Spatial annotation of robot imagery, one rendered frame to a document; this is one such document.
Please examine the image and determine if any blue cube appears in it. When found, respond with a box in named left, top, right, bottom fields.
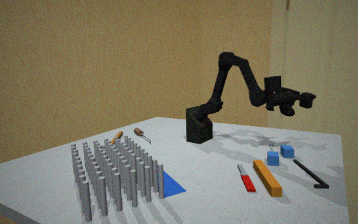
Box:
left=267, top=152, right=279, bottom=166
left=280, top=145, right=294, bottom=158

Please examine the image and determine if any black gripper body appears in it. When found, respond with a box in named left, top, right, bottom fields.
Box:
left=276, top=87, right=314, bottom=109

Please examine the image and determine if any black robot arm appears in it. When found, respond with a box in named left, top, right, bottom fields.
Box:
left=193, top=52, right=295, bottom=123

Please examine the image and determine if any orange rectangular bar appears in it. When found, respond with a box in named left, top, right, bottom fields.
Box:
left=253, top=160, right=282, bottom=197

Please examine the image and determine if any black l-shaped hook tool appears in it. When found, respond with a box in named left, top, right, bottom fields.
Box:
left=293, top=159, right=329, bottom=189

